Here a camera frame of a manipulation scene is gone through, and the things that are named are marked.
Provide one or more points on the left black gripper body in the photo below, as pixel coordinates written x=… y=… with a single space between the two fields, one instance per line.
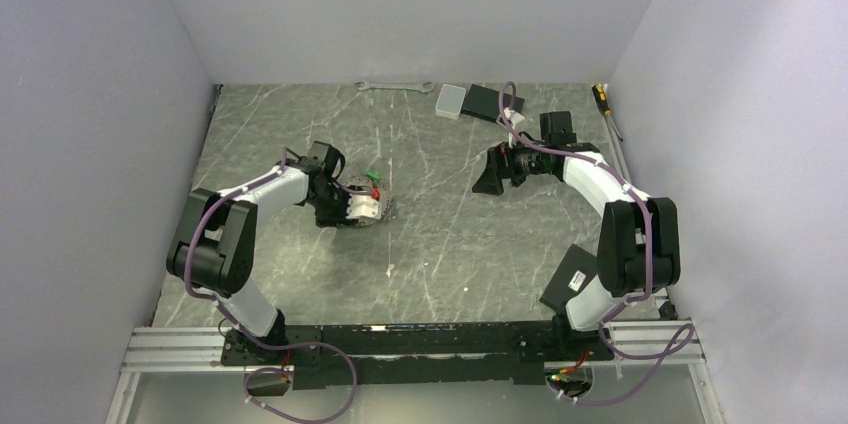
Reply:
x=331 y=209

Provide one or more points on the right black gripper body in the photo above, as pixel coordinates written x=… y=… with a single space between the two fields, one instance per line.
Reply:
x=523 y=162

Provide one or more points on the green plastic key tag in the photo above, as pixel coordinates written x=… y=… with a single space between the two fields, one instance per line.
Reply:
x=373 y=176

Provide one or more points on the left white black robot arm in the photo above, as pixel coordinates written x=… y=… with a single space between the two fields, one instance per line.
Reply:
x=212 y=251

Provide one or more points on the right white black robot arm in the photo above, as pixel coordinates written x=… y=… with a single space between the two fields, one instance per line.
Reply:
x=638 y=251

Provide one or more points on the black flat rectangular box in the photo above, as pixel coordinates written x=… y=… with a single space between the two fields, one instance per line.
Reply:
x=481 y=103

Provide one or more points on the translucent white plastic box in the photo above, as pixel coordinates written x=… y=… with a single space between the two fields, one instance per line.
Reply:
x=450 y=101

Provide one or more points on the yellow black screwdriver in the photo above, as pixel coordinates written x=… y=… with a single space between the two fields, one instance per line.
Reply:
x=604 y=108

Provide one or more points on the silver open-end wrench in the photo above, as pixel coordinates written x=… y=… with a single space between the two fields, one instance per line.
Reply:
x=420 y=87

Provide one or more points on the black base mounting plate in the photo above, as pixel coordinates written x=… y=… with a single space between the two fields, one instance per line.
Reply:
x=521 y=352

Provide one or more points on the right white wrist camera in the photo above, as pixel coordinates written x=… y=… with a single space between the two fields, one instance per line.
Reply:
x=514 y=118

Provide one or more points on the aluminium extrusion rail frame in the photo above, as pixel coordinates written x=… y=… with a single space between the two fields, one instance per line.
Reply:
x=199 y=349

